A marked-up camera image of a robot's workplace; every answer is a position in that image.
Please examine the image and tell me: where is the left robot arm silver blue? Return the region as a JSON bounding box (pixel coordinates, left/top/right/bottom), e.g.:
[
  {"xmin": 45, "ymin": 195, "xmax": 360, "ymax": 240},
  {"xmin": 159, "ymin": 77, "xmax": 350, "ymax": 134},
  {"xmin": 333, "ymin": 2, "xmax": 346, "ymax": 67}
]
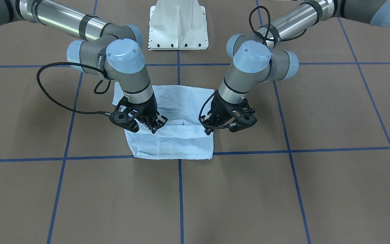
[{"xmin": 199, "ymin": 0, "xmax": 390, "ymax": 135}]

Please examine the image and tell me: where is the light blue button shirt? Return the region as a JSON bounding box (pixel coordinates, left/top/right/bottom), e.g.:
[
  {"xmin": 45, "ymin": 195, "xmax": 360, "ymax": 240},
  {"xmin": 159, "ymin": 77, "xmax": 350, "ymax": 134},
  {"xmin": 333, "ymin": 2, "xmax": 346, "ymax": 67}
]
[{"xmin": 125, "ymin": 85, "xmax": 214, "ymax": 160}]

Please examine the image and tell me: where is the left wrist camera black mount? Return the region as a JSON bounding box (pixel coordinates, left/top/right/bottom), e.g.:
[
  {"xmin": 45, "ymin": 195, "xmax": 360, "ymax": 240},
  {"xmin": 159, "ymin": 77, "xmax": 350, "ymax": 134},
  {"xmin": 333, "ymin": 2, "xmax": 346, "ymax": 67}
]
[{"xmin": 226, "ymin": 98, "xmax": 257, "ymax": 133}]

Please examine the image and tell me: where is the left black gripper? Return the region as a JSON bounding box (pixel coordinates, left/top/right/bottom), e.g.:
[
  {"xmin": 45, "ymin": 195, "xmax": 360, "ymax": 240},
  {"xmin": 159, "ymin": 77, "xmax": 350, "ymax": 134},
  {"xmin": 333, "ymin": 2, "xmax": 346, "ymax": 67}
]
[{"xmin": 199, "ymin": 90, "xmax": 243, "ymax": 135}]

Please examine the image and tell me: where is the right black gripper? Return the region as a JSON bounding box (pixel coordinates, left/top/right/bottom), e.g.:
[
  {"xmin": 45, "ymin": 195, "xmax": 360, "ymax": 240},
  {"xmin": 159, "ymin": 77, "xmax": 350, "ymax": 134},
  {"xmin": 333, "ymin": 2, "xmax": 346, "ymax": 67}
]
[{"xmin": 127, "ymin": 95, "xmax": 168, "ymax": 134}]

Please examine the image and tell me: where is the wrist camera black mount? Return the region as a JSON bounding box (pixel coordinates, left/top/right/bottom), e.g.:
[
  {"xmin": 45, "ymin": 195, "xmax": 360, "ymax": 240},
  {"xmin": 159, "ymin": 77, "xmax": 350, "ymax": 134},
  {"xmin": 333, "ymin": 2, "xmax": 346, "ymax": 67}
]
[
  {"xmin": 226, "ymin": 98, "xmax": 257, "ymax": 133},
  {"xmin": 109, "ymin": 99, "xmax": 139, "ymax": 133}
]

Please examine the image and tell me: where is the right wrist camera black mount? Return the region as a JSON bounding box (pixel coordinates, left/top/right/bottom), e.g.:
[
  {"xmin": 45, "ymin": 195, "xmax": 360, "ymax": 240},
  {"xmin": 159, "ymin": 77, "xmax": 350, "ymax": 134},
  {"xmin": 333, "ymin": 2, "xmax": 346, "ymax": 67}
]
[{"xmin": 109, "ymin": 99, "xmax": 139, "ymax": 133}]

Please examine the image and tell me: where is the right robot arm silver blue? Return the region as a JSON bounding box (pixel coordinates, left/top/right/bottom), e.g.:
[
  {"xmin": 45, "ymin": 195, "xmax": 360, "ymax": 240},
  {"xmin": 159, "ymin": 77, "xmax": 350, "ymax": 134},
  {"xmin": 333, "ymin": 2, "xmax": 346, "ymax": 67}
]
[{"xmin": 0, "ymin": 0, "xmax": 167, "ymax": 133}]

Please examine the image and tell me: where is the white pedestal column with base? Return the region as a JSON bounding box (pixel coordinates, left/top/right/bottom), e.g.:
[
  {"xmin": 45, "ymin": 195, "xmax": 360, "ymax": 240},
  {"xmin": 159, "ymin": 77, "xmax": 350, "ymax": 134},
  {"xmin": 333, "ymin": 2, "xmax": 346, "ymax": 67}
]
[{"xmin": 148, "ymin": 0, "xmax": 209, "ymax": 51}]

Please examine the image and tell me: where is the black camera cable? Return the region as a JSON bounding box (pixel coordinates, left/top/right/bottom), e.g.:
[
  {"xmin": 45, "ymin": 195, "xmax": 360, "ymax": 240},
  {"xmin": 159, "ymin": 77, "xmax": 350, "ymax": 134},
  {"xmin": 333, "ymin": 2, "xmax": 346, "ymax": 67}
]
[
  {"xmin": 198, "ymin": 5, "xmax": 308, "ymax": 130},
  {"xmin": 36, "ymin": 62, "xmax": 114, "ymax": 116}
]

